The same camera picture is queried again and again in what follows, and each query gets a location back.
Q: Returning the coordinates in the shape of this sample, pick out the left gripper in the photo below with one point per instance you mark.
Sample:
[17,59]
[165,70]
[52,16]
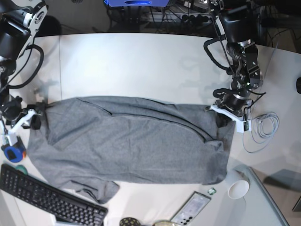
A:
[236,107]

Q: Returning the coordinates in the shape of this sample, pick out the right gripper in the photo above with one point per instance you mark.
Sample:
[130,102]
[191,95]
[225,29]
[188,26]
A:
[13,117]

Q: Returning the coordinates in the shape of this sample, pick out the grey t-shirt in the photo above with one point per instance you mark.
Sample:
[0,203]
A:
[88,144]

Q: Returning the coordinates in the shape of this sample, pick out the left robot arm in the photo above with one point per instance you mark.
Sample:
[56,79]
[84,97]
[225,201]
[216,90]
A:
[233,22]

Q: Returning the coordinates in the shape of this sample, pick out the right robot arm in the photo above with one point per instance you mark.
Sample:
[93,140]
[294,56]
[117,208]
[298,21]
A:
[20,21]

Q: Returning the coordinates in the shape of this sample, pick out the blue orange tape measure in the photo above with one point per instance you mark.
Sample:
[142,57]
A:
[14,153]

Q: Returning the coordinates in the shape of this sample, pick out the green round object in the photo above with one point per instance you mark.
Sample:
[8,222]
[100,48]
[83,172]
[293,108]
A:
[22,169]

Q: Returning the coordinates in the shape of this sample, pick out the black round object at edge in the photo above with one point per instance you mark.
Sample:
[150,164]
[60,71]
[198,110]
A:
[298,85]

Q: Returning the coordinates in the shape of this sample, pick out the white paper cup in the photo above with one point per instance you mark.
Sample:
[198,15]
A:
[237,186]

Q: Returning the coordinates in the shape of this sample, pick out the small green white chip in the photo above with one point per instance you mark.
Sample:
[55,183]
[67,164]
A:
[212,191]

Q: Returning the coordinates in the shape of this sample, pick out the glass side table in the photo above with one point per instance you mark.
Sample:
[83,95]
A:
[272,200]

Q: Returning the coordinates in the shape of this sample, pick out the black computer keyboard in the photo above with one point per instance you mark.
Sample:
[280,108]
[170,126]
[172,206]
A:
[63,205]

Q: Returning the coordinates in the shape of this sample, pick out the smartphone in clear case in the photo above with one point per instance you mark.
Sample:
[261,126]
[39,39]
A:
[192,207]

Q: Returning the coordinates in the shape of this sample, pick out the gold rimmed round tin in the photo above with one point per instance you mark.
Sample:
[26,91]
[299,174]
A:
[164,223]

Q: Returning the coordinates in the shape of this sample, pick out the blue box with hole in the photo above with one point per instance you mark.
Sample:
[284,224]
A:
[135,3]

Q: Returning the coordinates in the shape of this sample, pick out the black gold dotted round object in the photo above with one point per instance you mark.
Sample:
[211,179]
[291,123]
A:
[129,222]

